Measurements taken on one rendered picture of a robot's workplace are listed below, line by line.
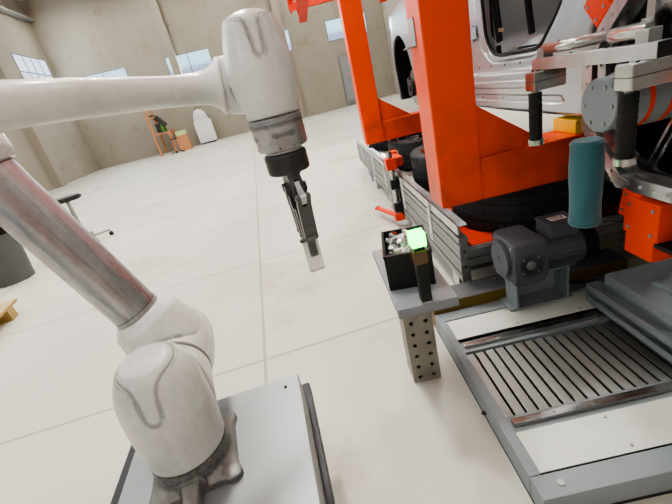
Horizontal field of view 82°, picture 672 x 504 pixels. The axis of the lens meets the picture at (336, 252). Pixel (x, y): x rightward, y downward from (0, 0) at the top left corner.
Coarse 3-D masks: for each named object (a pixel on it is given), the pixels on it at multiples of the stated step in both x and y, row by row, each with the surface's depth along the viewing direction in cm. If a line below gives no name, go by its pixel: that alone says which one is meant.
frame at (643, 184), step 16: (624, 0) 97; (640, 0) 97; (608, 16) 102; (624, 16) 103; (592, 48) 110; (608, 64) 113; (592, 80) 114; (608, 144) 116; (608, 160) 115; (624, 176) 110; (640, 176) 110; (656, 176) 105; (640, 192) 106; (656, 192) 101
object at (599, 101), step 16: (608, 80) 89; (592, 96) 95; (608, 96) 90; (640, 96) 87; (656, 96) 88; (592, 112) 97; (608, 112) 91; (640, 112) 89; (656, 112) 90; (592, 128) 98; (608, 128) 93
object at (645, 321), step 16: (592, 288) 141; (608, 288) 140; (592, 304) 143; (608, 304) 134; (624, 304) 132; (624, 320) 128; (640, 320) 120; (656, 320) 121; (640, 336) 122; (656, 336) 116
